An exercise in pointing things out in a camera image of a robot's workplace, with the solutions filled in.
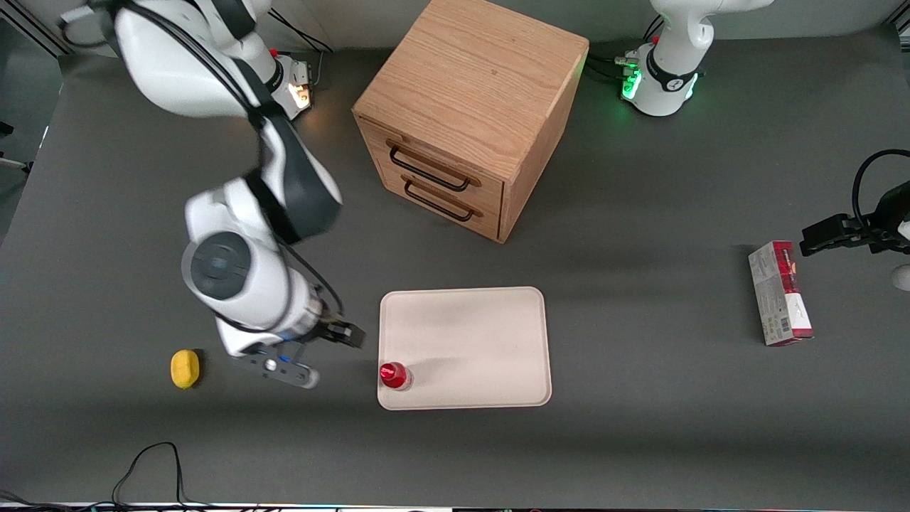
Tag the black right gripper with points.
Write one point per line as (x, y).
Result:
(335, 330)

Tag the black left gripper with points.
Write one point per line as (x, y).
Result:
(884, 229)

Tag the red coke bottle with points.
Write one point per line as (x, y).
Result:
(393, 375)

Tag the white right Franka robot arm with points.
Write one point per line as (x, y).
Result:
(242, 277)

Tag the beige rectangular tray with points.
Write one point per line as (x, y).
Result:
(469, 341)

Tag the grey and red carton box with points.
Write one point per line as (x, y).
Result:
(779, 293)

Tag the yellow lemon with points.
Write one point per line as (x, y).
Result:
(185, 369)

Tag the wooden two-drawer cabinet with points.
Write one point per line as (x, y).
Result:
(473, 92)

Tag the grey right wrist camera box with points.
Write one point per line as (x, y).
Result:
(277, 366)

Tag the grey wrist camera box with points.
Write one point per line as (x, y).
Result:
(903, 277)
(277, 366)

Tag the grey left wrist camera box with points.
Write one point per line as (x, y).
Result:
(903, 277)

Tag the black metal frame rail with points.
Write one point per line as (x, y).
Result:
(32, 27)

